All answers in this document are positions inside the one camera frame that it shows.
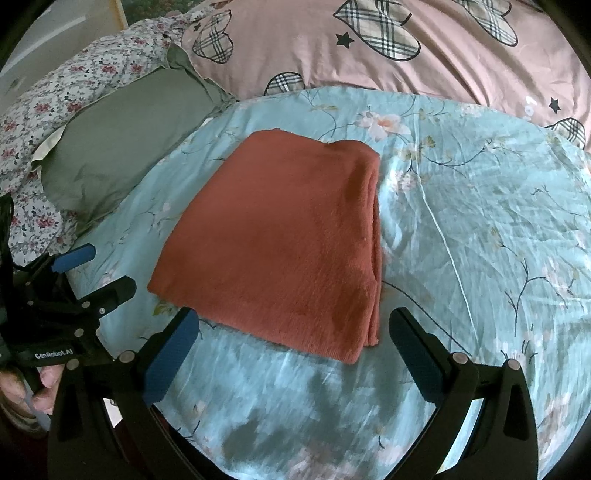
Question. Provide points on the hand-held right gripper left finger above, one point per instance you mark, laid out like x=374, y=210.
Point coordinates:
x=171, y=360

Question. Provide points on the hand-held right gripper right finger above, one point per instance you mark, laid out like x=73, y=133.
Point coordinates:
x=418, y=360

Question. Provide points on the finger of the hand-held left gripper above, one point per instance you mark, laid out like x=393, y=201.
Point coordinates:
x=74, y=258
x=115, y=293

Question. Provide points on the rust orange knit sweater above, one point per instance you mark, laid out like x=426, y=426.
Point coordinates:
x=277, y=240

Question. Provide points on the person's left hand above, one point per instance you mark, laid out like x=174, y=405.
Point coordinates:
x=48, y=383

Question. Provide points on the green pillow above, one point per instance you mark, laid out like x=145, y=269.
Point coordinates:
x=124, y=134

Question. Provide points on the light blue floral bedsheet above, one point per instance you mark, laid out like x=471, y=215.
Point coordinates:
x=485, y=207

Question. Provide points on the white floral bedsheet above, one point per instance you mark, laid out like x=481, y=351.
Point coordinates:
x=69, y=83

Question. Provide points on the pink quilt with plaid hearts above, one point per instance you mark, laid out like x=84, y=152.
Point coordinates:
x=300, y=46

